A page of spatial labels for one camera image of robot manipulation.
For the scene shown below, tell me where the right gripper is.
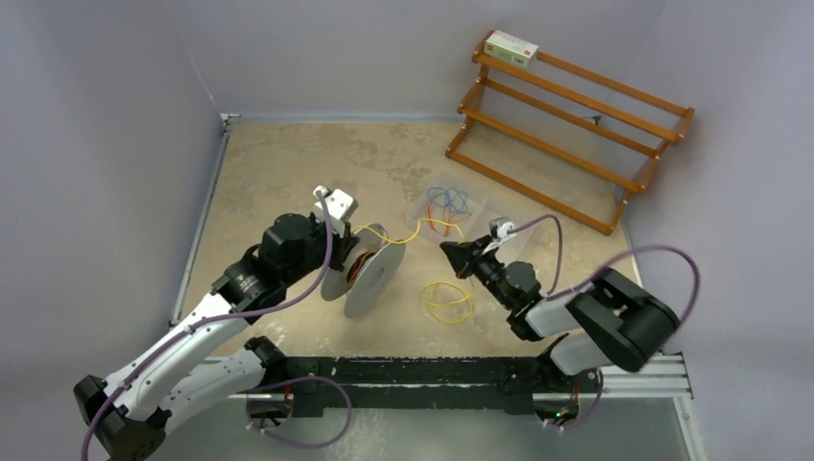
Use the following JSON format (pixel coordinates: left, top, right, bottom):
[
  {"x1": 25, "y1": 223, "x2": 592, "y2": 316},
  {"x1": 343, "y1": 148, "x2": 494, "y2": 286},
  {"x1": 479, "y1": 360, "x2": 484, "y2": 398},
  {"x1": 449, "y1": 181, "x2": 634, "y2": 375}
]
[{"x1": 440, "y1": 234, "x2": 515, "y2": 309}]

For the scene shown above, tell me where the white perforated cable spool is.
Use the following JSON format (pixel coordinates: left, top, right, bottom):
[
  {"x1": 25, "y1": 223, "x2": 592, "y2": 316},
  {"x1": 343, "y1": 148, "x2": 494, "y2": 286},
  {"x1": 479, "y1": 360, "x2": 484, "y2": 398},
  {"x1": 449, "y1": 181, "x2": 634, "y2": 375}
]
[{"x1": 321, "y1": 223, "x2": 406, "y2": 319}]

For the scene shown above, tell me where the clear plastic divided tray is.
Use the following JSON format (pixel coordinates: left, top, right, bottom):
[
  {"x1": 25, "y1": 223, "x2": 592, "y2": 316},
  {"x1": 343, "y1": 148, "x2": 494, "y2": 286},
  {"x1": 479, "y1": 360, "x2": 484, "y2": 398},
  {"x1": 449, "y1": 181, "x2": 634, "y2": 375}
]
[{"x1": 405, "y1": 170, "x2": 539, "y2": 255}]

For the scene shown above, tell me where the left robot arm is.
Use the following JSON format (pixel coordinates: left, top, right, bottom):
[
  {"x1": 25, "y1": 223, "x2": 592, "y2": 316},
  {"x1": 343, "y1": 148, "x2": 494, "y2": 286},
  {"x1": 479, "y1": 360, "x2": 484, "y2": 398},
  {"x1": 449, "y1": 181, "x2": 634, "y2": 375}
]
[{"x1": 73, "y1": 205, "x2": 358, "y2": 460}]

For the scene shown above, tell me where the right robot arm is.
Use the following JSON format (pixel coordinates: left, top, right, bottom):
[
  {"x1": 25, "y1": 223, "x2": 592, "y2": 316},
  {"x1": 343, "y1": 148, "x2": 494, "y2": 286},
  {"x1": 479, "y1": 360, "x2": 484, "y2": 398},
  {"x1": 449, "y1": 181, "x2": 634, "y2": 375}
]
[{"x1": 440, "y1": 237, "x2": 681, "y2": 391}]

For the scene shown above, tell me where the wooden shelf rack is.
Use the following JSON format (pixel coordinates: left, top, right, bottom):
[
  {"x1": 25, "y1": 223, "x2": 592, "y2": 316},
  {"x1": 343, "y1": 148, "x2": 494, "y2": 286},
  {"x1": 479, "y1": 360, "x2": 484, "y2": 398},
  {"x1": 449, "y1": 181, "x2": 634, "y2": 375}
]
[{"x1": 444, "y1": 30, "x2": 695, "y2": 235}]

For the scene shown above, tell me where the white green box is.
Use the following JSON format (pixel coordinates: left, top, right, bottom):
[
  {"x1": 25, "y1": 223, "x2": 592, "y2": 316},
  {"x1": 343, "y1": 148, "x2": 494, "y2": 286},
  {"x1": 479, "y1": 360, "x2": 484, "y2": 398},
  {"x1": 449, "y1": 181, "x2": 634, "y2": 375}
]
[{"x1": 484, "y1": 30, "x2": 539, "y2": 70}]

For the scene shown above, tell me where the red cable on spool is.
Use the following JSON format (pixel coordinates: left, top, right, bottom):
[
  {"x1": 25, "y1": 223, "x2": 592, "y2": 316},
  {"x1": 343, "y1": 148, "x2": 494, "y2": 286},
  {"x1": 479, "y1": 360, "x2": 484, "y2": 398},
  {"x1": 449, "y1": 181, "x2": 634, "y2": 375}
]
[{"x1": 346, "y1": 250, "x2": 379, "y2": 287}]

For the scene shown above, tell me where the black cable on spool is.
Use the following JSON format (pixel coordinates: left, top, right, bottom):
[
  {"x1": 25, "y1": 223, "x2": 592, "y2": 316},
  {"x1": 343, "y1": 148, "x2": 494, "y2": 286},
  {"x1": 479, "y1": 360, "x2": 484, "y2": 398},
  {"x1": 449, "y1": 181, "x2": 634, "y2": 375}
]
[{"x1": 346, "y1": 251, "x2": 376, "y2": 287}]

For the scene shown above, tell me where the orange cable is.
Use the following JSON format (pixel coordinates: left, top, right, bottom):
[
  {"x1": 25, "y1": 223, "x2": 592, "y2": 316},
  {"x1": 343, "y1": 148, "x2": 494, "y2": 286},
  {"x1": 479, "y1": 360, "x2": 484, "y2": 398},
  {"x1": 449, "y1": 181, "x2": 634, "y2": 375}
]
[{"x1": 424, "y1": 202, "x2": 475, "y2": 240}]

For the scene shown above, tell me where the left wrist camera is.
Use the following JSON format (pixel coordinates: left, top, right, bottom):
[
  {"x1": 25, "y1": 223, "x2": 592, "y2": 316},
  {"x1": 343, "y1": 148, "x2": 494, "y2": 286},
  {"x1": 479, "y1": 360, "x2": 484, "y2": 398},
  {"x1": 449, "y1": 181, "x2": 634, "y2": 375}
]
[{"x1": 312, "y1": 185, "x2": 358, "y2": 235}]

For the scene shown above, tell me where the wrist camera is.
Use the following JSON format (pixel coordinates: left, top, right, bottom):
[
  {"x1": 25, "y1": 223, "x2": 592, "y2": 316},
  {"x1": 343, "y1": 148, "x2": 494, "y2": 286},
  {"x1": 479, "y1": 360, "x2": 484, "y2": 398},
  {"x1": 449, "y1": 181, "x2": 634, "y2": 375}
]
[
  {"x1": 482, "y1": 216, "x2": 515, "y2": 254},
  {"x1": 312, "y1": 185, "x2": 358, "y2": 235}
]

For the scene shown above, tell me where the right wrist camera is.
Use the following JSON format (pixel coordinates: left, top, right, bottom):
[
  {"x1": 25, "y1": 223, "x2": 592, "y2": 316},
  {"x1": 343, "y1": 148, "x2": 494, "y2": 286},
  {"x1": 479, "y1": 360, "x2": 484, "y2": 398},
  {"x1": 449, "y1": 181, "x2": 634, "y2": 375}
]
[{"x1": 482, "y1": 216, "x2": 515, "y2": 254}]

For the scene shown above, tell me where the blue cable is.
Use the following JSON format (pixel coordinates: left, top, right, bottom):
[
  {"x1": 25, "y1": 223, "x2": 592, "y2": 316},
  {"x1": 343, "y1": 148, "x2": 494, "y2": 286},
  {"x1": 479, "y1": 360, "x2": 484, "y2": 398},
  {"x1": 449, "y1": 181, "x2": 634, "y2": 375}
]
[{"x1": 425, "y1": 185, "x2": 475, "y2": 214}]

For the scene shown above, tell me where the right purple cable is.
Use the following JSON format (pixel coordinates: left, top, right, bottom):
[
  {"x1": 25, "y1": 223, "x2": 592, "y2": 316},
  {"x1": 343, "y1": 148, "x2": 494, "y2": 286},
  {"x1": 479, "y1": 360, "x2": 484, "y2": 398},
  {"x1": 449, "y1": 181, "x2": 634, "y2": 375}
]
[{"x1": 508, "y1": 214, "x2": 702, "y2": 328}]

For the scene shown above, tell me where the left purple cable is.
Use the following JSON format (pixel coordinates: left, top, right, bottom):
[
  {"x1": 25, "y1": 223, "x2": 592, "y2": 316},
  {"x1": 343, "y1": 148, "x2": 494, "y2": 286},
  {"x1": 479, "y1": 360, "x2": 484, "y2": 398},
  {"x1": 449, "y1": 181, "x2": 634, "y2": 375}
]
[{"x1": 80, "y1": 190, "x2": 336, "y2": 461}]

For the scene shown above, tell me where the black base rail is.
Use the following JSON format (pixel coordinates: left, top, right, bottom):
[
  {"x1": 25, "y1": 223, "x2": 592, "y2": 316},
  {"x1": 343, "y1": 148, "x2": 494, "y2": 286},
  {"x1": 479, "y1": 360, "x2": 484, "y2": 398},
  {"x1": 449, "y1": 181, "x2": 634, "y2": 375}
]
[{"x1": 253, "y1": 356, "x2": 600, "y2": 418}]

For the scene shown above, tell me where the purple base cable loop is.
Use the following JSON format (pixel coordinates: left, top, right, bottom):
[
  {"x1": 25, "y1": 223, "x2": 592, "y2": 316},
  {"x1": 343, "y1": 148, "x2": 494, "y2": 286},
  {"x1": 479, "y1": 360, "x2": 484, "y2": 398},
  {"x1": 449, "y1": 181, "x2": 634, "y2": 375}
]
[{"x1": 244, "y1": 373, "x2": 355, "y2": 450}]

